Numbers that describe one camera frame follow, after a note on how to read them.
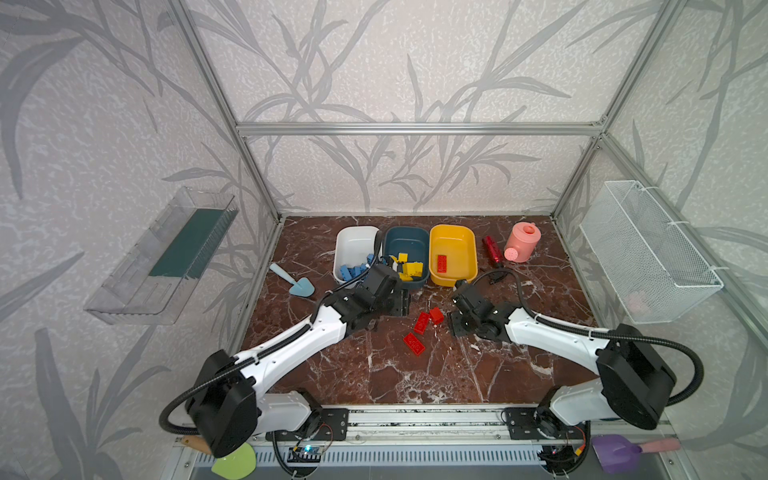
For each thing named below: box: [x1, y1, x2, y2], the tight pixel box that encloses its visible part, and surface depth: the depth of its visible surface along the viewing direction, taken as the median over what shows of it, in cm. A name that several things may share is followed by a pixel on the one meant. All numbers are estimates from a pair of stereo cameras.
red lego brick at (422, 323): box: [414, 312, 430, 335], surface depth 92 cm
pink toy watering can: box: [504, 221, 542, 263], surface depth 103 cm
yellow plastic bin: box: [428, 224, 478, 287], surface depth 110 cm
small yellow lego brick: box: [404, 261, 423, 277], surface depth 101 cm
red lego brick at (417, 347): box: [403, 332, 426, 356], surface depth 88 cm
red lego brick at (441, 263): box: [437, 255, 447, 273], surface depth 107 cm
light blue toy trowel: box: [269, 262, 315, 297], surface depth 101 cm
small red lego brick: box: [430, 307, 445, 325], surface depth 93 cm
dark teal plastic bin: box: [382, 226, 430, 289], surface depth 107 cm
